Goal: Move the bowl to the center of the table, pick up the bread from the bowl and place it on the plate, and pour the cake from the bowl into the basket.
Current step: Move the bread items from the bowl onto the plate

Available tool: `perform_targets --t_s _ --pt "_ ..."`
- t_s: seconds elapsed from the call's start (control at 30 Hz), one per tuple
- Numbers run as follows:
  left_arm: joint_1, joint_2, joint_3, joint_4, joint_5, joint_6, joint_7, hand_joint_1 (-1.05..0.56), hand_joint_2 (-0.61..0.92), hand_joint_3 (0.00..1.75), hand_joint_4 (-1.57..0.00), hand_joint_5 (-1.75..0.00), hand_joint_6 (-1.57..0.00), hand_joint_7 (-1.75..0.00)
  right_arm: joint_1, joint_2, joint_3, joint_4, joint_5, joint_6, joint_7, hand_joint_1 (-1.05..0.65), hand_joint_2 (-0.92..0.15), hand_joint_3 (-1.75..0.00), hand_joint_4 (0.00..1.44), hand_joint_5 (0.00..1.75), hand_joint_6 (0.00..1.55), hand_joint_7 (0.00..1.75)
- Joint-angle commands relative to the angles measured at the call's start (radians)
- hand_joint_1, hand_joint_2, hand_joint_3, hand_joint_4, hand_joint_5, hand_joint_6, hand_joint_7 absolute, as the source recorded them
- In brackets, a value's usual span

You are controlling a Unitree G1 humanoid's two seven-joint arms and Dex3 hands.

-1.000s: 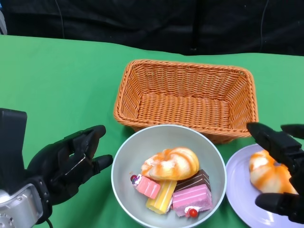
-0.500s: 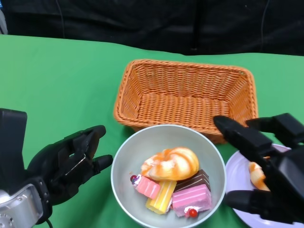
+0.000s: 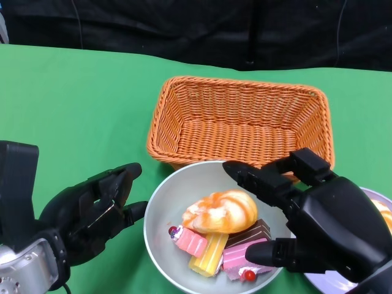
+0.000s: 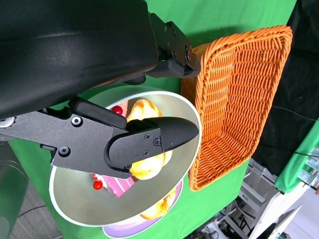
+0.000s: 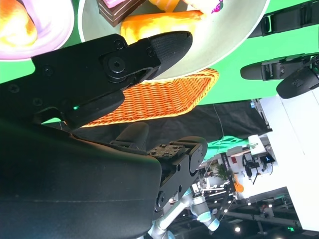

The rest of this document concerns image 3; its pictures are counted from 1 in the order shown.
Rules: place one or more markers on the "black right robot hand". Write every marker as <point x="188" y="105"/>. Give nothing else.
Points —
<point x="337" y="220"/>

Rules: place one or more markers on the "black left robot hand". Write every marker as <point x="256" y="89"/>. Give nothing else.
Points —
<point x="85" y="214"/>

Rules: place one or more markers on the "oval orange swirl bread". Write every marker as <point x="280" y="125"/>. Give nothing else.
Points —
<point x="382" y="217"/>

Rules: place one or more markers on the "chocolate layer cake slice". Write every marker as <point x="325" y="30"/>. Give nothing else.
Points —
<point x="251" y="232"/>

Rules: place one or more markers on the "pale green bowl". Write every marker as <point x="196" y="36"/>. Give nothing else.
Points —
<point x="183" y="183"/>

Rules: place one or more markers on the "large pink cake slice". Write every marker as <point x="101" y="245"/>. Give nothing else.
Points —
<point x="234" y="257"/>

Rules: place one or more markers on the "small pink cake with cherry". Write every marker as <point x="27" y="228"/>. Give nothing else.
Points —
<point x="191" y="242"/>

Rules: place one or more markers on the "yellow striped cake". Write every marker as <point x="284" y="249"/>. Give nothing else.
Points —
<point x="209" y="254"/>

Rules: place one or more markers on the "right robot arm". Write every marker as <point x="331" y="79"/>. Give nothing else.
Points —
<point x="379" y="281"/>

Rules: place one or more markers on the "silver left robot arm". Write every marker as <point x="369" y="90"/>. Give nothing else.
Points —
<point x="24" y="269"/>

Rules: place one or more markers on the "lavender plate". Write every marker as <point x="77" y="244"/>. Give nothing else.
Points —
<point x="330" y="280"/>

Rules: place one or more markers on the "orange wicker basket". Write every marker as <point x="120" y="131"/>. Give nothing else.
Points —
<point x="239" y="137"/>

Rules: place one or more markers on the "green tablecloth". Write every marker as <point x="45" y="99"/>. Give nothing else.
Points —
<point x="76" y="107"/>

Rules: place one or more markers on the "black backdrop cloth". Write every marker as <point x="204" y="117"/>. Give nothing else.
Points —
<point x="183" y="30"/>

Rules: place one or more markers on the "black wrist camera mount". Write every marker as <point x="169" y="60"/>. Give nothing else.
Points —
<point x="18" y="190"/>

